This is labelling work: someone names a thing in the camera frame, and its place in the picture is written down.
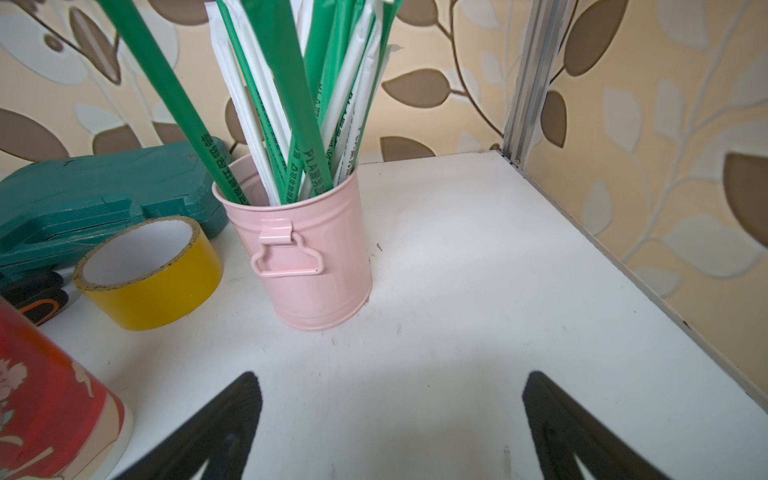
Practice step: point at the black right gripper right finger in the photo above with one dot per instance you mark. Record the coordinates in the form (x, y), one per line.
(566, 436)

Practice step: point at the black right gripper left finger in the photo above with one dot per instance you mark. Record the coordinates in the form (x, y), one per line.
(215, 442)

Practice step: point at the red milk tea cup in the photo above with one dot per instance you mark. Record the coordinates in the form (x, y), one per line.
(58, 421)

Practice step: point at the green straw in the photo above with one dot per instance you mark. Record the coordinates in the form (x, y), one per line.
(137, 36)

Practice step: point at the yellow tape roll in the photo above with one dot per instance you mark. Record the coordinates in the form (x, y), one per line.
(151, 274)

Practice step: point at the pink metal straw bucket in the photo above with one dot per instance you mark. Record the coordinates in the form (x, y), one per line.
(312, 255)

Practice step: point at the orange black cutting pliers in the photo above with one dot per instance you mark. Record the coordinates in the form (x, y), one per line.
(38, 297)

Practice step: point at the green plastic tool case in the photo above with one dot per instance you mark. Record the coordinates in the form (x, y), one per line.
(54, 213)

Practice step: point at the bundle of wrapped straws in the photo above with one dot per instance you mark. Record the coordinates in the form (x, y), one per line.
(302, 76)

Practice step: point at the aluminium frame rail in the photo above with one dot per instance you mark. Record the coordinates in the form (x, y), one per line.
(547, 25)

